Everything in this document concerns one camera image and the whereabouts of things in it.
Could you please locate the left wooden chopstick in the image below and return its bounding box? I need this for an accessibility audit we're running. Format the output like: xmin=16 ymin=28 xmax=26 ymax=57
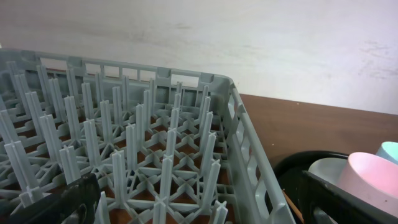
xmin=282 ymin=190 xmax=304 ymax=224

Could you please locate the blue cup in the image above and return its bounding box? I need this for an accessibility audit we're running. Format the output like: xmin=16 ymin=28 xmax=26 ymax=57
xmin=376 ymin=141 xmax=398 ymax=164

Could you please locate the round black tray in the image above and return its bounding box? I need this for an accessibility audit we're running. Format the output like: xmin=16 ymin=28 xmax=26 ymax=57
xmin=274 ymin=151 xmax=348 ymax=223

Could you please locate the pink cup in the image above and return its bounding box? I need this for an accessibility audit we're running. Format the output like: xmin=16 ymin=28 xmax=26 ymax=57
xmin=336 ymin=152 xmax=397 ymax=217

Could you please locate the grey dishwasher rack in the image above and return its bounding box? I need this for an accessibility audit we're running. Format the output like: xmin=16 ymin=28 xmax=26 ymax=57
xmin=1 ymin=49 xmax=294 ymax=223

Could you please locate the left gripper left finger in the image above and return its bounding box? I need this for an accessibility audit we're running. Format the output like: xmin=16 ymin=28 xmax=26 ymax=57
xmin=6 ymin=173 xmax=100 ymax=224

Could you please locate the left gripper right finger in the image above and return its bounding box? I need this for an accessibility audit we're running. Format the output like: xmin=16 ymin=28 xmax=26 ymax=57
xmin=298 ymin=171 xmax=397 ymax=224

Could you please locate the grey plate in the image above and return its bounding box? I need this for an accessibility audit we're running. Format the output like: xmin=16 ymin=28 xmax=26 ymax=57
xmin=308 ymin=157 xmax=347 ymax=185

